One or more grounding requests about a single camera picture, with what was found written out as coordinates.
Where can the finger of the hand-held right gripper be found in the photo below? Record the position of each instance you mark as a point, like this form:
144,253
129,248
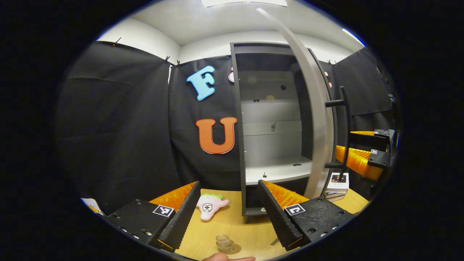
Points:
378,159
369,138

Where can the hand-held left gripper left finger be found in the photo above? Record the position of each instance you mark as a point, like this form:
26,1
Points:
183,217

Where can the black backdrop cloth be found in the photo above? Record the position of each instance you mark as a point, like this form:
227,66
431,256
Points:
127,127

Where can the wide ceiling light panel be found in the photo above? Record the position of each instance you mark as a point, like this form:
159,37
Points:
243,3

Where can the dark grey cabinet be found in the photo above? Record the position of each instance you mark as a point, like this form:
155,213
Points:
272,141

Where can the long ceiling light strip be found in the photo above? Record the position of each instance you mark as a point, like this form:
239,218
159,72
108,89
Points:
353,36

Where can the grey cabinet door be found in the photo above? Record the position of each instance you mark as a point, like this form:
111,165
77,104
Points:
319,108

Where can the pink plush toy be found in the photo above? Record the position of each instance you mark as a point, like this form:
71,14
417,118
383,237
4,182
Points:
210,206

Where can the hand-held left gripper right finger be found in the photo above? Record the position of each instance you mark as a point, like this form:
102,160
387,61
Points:
277,217

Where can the small clear glass bottle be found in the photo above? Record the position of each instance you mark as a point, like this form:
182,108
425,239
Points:
224,241

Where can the white yellow printed card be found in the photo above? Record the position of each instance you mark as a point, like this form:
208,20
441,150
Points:
93,207

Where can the grey book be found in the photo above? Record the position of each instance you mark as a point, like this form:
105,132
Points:
335,196

